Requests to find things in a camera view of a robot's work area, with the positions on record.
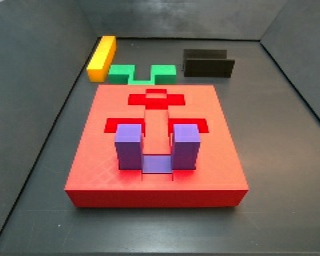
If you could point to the black U-shaped block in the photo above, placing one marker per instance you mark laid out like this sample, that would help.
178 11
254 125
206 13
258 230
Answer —
207 63

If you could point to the green U-shaped block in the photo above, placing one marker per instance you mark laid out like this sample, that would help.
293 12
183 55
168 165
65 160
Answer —
122 74

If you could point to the purple U-shaped block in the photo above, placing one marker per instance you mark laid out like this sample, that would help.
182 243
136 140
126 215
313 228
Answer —
180 158

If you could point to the yellow long block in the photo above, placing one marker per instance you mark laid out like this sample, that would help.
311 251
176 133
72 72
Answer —
102 59

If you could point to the red board with cutouts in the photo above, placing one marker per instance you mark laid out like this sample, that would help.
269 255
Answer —
99 185

